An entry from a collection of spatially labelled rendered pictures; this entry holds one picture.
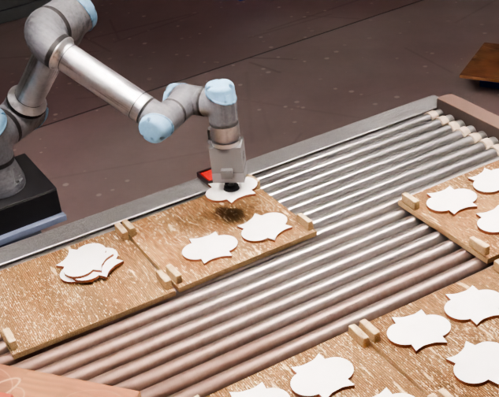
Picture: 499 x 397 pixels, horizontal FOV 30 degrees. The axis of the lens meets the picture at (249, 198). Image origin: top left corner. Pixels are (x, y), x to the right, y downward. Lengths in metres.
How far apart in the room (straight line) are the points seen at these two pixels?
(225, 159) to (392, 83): 3.20
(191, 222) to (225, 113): 0.35
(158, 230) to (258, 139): 2.50
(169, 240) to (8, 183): 0.55
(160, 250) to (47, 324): 0.37
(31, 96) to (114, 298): 0.71
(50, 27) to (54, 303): 0.69
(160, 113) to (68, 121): 3.19
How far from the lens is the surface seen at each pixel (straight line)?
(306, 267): 2.33
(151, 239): 2.47
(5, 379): 1.96
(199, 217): 2.53
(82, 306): 2.27
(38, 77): 2.63
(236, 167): 2.40
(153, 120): 2.25
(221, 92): 2.30
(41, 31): 2.39
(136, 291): 2.29
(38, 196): 2.74
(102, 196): 4.61
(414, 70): 5.67
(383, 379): 1.97
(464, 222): 2.46
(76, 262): 2.39
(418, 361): 2.02
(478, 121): 2.96
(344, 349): 2.05
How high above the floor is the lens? 2.26
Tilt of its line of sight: 31 degrees down
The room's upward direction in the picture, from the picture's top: 6 degrees counter-clockwise
